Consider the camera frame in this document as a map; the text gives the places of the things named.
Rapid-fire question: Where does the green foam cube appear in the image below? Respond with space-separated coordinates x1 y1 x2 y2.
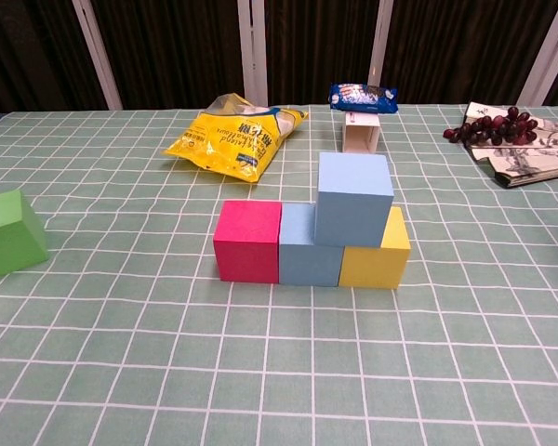
0 189 51 281

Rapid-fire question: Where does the red foam cube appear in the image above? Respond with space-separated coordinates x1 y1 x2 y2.
212 200 284 285

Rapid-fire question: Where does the light blue foam cube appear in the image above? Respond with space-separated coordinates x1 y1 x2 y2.
314 151 396 249
278 202 346 287

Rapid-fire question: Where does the yellow foam cube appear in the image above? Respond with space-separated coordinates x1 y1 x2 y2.
338 206 412 291

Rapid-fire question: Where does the yellow snack bag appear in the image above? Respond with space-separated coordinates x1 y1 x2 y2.
162 92 311 185

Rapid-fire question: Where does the blue cookie packet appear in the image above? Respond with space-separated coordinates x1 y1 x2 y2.
328 82 400 115

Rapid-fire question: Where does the green checkered tablecloth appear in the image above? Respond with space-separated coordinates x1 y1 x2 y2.
0 102 558 446

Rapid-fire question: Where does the dark red grape bunch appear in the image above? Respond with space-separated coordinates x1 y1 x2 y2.
443 106 539 147

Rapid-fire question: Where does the painted paper folding fan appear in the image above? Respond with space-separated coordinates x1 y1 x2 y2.
462 101 558 190

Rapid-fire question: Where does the white metal frame post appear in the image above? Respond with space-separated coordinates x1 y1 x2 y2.
515 0 558 106
368 0 395 90
71 0 124 112
237 0 269 107

